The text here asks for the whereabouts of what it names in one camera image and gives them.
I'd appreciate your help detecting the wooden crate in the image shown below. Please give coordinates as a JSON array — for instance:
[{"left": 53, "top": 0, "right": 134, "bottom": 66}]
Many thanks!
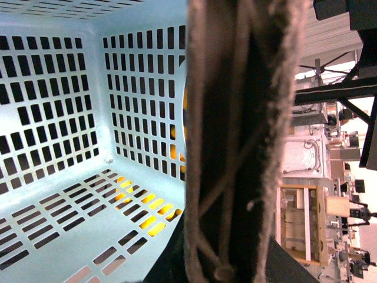
[{"left": 275, "top": 185, "right": 329, "bottom": 267}]

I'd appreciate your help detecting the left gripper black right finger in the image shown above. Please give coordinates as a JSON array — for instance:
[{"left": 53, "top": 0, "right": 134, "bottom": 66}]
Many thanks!
[{"left": 265, "top": 237, "right": 319, "bottom": 283}]

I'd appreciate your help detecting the black metal shelf frame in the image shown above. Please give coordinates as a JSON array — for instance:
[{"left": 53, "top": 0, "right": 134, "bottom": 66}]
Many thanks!
[{"left": 295, "top": 1, "right": 376, "bottom": 170}]

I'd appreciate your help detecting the light blue plastic basket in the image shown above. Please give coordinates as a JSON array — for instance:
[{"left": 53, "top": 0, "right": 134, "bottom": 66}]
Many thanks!
[{"left": 1, "top": 1, "right": 187, "bottom": 282}]

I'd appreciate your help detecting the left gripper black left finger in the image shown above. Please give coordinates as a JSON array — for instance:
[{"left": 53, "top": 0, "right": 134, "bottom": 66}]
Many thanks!
[{"left": 135, "top": 212, "right": 189, "bottom": 283}]

